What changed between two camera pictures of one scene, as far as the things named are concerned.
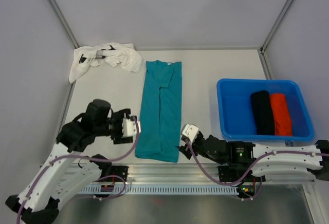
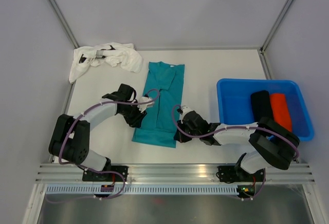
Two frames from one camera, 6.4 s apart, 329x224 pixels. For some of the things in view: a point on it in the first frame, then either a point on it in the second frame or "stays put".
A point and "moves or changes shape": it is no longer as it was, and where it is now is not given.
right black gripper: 184,150 → 181,137
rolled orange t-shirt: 282,119 stays put
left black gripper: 119,138 → 136,121
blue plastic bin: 236,114 stays put
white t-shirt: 114,54 stays put
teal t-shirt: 160,131 moves or changes shape
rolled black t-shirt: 263,115 stays put
